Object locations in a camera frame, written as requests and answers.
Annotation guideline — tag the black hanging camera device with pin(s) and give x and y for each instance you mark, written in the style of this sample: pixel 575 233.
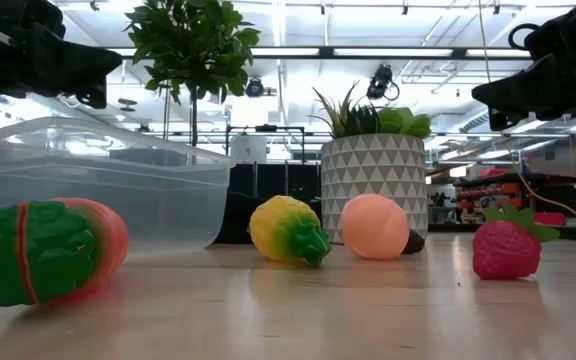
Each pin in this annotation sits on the black hanging camera device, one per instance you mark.
pixel 380 80

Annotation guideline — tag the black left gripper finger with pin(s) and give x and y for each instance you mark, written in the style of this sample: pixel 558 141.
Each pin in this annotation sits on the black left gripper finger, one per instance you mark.
pixel 78 65

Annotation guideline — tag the light green rosette succulent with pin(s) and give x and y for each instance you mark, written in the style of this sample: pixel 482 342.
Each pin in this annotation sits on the light green rosette succulent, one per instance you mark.
pixel 403 122

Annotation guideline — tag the spiky green succulent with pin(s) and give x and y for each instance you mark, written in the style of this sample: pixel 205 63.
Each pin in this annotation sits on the spiky green succulent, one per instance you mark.
pixel 353 122

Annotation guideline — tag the orange toy carrot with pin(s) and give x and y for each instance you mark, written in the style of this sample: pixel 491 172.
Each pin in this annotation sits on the orange toy carrot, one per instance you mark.
pixel 43 250

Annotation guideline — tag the toy peach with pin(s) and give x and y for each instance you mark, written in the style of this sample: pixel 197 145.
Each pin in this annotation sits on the toy peach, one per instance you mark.
pixel 375 227

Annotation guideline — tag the black cabinet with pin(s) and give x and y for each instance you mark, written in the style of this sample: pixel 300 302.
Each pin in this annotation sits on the black cabinet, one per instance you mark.
pixel 273 180

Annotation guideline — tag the red toy strawberry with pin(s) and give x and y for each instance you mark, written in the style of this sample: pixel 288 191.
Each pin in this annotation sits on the red toy strawberry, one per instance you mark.
pixel 505 250

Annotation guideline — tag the round black ceiling device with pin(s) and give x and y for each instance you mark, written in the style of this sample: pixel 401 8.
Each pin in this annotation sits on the round black ceiling device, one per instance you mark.
pixel 255 88

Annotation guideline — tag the clear plastic tupperware container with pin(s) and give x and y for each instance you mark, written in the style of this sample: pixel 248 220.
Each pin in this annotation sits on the clear plastic tupperware container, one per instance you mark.
pixel 118 190

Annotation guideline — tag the yellow toy lemon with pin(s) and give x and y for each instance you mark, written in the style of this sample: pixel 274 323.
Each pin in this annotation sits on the yellow toy lemon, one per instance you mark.
pixel 280 225

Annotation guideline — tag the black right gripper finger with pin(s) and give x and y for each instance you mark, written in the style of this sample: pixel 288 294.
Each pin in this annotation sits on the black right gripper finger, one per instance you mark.
pixel 523 92

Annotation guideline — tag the red tray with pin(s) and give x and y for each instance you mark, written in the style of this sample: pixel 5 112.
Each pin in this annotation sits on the red tray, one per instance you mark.
pixel 553 219

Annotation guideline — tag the white cylinder container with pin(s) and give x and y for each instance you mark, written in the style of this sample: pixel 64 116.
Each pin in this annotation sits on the white cylinder container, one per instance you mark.
pixel 248 149

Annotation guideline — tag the black shelf with red bins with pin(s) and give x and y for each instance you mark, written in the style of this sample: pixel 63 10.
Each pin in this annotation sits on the black shelf with red bins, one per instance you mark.
pixel 568 197

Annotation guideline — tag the white grey triangle-patterned planter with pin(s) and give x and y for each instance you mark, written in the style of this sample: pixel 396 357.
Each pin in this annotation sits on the white grey triangle-patterned planter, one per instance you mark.
pixel 373 170

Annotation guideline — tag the black ceiling light rail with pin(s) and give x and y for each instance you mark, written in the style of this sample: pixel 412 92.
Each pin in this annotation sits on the black ceiling light rail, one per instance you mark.
pixel 325 51

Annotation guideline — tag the small dark round object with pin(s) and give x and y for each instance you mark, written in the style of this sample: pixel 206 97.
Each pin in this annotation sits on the small dark round object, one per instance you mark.
pixel 414 243

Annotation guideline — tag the leafy green tree plant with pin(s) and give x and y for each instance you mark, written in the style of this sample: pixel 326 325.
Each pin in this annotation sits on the leafy green tree plant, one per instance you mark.
pixel 193 40

